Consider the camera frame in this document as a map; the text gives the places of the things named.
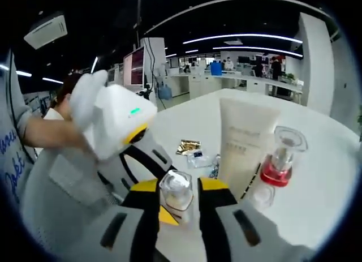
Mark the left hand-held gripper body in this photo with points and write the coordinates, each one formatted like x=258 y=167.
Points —
x=113 y=117

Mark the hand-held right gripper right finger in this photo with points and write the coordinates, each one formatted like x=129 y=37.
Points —
x=215 y=216

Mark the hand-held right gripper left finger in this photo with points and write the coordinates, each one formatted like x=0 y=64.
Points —
x=144 y=216

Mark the gold foil skincare sachet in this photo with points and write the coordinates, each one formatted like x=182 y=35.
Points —
x=189 y=146

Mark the silver navy skincare sachet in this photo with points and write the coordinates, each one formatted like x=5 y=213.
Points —
x=215 y=167

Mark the small clear skincare sachet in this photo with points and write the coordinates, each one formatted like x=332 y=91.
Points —
x=198 y=159

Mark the clear jar with red base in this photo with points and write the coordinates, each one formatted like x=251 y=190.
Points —
x=275 y=174

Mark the tall white skincare tube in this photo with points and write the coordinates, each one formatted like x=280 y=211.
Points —
x=243 y=137

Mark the blue storage bin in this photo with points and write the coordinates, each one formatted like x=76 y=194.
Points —
x=216 y=69

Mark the black tripod stand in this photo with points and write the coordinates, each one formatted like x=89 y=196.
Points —
x=147 y=91

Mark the white mesh office chair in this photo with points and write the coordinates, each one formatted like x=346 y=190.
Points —
x=65 y=188

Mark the white-framed monitor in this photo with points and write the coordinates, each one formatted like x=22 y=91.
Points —
x=134 y=66

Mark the blue water jug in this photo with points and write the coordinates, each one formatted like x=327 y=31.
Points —
x=164 y=90

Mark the black ceiling pole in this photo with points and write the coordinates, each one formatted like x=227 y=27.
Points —
x=139 y=18

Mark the white shirt blue lettering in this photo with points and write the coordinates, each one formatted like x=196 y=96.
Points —
x=11 y=132

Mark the ceiling air conditioner unit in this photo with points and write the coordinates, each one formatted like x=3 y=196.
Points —
x=46 y=31

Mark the long white counter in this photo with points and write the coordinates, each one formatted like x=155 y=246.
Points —
x=254 y=83

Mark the ceiling light strip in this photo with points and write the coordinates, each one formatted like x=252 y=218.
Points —
x=254 y=47
x=240 y=34

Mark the potted green plant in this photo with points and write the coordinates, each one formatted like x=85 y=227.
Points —
x=359 y=123

